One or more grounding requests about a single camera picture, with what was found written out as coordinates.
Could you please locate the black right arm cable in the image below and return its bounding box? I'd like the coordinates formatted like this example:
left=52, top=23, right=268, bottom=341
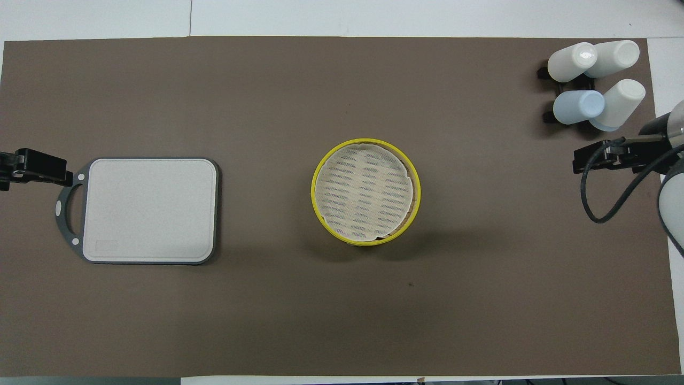
left=580, top=136, right=684, bottom=224

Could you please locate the brown table mat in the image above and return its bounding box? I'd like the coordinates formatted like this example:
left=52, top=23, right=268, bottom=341
left=0, top=36, right=682, bottom=378

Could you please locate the white plastic cup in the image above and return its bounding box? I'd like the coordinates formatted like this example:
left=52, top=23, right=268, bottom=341
left=547, top=42, right=598, bottom=83
left=585, top=40, right=640, bottom=79
left=589, top=79, right=646, bottom=132

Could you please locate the light blue plastic cup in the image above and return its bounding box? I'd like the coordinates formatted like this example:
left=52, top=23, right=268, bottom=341
left=553, top=90, right=605, bottom=125

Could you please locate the yellow woven steamer lid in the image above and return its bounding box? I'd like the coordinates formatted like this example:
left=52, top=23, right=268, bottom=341
left=312, top=138, right=422, bottom=247

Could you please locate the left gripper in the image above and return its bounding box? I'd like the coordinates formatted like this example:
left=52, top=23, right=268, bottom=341
left=0, top=148, right=74, bottom=191

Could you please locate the grey cutting board dark rim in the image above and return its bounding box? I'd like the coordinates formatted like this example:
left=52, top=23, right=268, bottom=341
left=55, top=157, right=220, bottom=265

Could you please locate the black cup rack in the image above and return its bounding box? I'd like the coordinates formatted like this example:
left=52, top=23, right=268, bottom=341
left=537, top=61, right=596, bottom=125

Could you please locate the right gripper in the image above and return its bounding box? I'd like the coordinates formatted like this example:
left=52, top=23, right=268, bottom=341
left=573, top=137, right=669, bottom=174

